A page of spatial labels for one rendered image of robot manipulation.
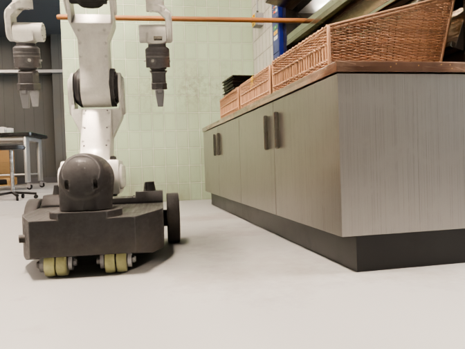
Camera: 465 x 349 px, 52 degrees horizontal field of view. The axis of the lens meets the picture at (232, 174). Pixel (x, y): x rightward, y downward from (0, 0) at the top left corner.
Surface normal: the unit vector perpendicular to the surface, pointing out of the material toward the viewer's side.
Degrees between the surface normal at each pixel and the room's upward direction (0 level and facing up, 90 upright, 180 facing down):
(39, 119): 90
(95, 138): 60
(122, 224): 90
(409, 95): 90
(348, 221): 90
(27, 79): 100
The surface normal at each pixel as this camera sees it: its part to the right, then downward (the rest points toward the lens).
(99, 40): 0.15, 0.19
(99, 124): 0.11, -0.48
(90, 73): 0.14, -0.05
